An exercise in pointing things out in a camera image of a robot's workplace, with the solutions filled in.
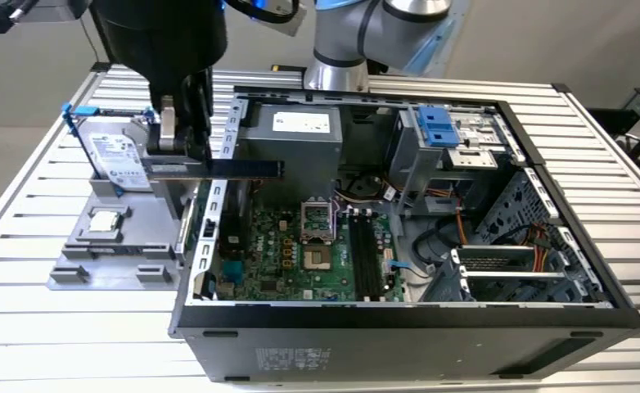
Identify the grey power supply box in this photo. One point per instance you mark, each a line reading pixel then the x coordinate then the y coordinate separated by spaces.
pixel 298 151

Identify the black RAM slot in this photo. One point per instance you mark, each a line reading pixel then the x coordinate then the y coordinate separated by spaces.
pixel 372 254
pixel 378 254
pixel 358 254
pixel 364 254

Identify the green motherboard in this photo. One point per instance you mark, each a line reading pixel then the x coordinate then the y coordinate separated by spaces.
pixel 320 286

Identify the blue drive latch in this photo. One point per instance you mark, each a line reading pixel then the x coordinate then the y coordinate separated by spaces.
pixel 438 123

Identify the dark RAM stick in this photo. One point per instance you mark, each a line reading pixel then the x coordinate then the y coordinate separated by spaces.
pixel 128 248
pixel 243 170

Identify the metal optical drive cage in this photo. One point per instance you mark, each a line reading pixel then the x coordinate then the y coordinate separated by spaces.
pixel 412 172

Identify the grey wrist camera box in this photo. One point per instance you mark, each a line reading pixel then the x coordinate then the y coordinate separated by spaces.
pixel 287 16
pixel 52 8

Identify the grey parts rack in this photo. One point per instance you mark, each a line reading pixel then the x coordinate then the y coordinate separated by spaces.
pixel 146 233

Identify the silver CPU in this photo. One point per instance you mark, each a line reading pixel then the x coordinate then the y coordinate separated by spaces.
pixel 104 223

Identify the metal disk bay cage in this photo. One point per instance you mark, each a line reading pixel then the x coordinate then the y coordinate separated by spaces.
pixel 495 254

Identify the black PC case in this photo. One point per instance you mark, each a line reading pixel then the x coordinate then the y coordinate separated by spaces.
pixel 352 348

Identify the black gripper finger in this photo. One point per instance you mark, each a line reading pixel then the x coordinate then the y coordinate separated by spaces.
pixel 168 123
pixel 198 114

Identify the CPU socket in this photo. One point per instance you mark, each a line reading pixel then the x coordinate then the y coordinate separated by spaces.
pixel 319 258

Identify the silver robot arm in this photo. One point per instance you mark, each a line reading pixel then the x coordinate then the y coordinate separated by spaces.
pixel 331 41

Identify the hard disk in blue carrier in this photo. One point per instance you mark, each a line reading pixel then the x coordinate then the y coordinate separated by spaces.
pixel 107 155

